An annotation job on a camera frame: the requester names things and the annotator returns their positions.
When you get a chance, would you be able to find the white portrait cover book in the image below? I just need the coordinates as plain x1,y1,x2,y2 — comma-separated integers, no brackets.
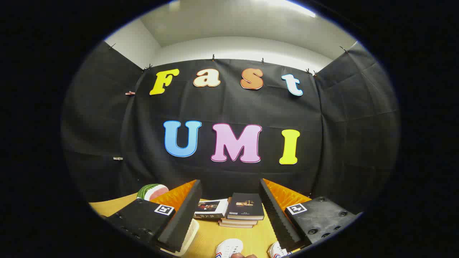
194,199,229,221

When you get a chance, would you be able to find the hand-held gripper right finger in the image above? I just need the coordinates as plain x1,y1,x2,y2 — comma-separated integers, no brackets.
259,178,363,252

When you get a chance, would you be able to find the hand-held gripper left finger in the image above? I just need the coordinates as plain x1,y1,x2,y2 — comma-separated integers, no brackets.
101,179,203,253

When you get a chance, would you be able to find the beige fabric storage box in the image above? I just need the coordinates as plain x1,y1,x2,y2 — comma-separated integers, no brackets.
160,219,200,257

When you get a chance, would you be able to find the watermelon slice plush toy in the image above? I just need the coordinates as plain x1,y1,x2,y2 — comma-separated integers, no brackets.
137,184,169,201

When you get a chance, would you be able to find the white canvas shoe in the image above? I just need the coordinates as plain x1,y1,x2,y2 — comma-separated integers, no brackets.
215,238,243,258
268,241,293,258

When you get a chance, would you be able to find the black cover book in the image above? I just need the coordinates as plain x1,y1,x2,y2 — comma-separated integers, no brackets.
227,193,265,221

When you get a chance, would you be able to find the brown cover book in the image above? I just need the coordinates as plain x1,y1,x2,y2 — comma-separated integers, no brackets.
221,218,259,225
218,222,254,229

